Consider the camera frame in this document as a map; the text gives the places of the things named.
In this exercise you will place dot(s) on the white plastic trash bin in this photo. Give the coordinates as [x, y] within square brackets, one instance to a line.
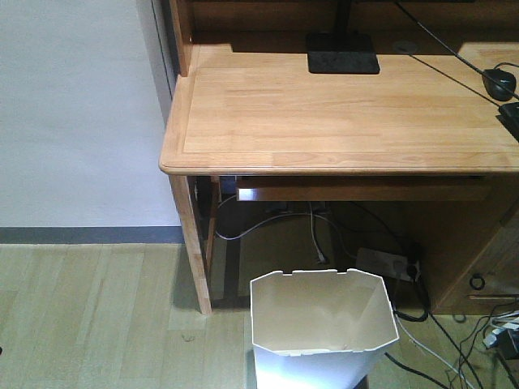
[319, 329]

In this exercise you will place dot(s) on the wooden desk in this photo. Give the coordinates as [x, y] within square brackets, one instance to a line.
[423, 131]

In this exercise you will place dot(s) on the white power strip under desk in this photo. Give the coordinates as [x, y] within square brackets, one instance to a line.
[381, 263]

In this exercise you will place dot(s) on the black monitor stand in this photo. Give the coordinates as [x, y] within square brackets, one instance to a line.
[339, 51]

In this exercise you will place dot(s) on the black keyboard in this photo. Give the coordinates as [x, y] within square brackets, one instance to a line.
[509, 116]

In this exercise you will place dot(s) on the black computer mouse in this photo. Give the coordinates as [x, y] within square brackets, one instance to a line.
[500, 85]

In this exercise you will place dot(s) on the white power strip right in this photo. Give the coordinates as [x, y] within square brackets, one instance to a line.
[498, 326]

